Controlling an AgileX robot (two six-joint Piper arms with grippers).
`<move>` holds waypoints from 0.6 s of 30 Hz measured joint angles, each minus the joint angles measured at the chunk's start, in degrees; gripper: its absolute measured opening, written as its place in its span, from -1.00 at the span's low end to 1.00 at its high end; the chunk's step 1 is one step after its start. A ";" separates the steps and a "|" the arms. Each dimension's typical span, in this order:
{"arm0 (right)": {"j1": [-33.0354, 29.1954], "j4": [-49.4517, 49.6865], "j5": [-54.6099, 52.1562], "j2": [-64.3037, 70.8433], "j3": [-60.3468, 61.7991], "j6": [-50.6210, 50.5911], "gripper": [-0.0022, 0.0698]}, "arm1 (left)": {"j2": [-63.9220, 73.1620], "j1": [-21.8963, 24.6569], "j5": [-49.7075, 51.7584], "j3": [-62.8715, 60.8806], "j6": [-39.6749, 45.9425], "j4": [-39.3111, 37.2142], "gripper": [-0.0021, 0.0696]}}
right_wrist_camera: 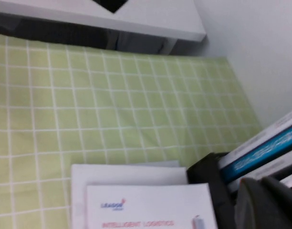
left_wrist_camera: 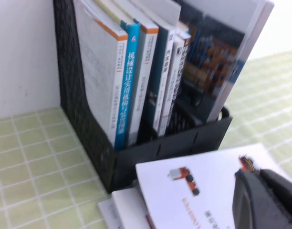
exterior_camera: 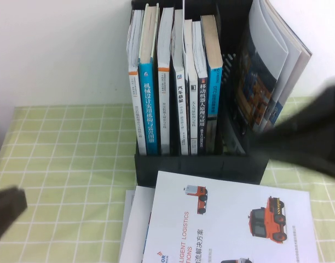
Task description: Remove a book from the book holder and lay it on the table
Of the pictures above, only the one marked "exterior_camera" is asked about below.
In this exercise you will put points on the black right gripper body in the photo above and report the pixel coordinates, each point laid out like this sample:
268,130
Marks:
323,131

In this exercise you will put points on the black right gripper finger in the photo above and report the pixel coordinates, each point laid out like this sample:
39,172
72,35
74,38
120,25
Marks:
282,131
279,149

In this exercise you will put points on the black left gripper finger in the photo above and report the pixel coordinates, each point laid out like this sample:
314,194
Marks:
8,216
6,198

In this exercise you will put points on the red cover logistics brochure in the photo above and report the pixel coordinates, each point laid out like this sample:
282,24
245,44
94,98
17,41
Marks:
225,235

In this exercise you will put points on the blue spine DTC book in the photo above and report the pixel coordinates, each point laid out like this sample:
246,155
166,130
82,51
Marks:
215,93

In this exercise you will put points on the black spine mobile robot book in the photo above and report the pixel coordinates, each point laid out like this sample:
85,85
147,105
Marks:
202,109

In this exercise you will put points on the grey spine driverless car book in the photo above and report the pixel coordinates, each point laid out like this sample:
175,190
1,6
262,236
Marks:
193,117

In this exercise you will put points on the white car suspension book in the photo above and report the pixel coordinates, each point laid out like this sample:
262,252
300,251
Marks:
181,109

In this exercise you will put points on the blue spine mechanical design book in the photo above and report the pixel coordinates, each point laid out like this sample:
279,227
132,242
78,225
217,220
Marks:
149,109

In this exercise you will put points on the black perforated book holder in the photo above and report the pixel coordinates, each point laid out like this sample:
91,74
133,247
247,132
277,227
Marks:
145,170

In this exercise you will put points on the green checkered tablecloth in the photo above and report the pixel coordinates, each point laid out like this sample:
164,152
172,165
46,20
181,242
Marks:
60,150

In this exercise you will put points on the white show catalogue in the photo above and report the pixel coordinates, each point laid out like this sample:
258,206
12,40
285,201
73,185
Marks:
141,213

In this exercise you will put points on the thin white booklet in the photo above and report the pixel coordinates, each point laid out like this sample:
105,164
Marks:
184,27

